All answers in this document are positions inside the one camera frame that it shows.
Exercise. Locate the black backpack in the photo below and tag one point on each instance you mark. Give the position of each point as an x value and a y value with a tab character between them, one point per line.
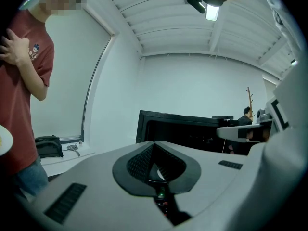
48	147

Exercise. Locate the black head camera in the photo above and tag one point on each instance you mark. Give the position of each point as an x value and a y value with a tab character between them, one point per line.
196	2

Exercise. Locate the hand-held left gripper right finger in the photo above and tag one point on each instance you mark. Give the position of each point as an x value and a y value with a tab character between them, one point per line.
211	189

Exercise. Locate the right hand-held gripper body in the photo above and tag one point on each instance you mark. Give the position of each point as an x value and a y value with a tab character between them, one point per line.
291	93

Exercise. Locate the window with black frame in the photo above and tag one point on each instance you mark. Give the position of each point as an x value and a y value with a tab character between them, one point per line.
72	80

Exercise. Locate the rectangular ceiling light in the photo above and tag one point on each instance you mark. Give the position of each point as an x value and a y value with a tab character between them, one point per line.
213	12

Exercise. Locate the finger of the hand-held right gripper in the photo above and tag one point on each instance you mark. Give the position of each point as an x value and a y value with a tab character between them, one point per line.
228	132
276	172

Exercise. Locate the wooden coat rack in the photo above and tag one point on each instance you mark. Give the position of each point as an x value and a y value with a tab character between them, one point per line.
249	100

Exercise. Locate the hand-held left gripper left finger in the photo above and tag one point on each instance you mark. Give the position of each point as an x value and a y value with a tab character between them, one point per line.
96	189

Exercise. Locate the person's white shirt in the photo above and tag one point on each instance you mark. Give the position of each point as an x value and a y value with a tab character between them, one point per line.
281	13

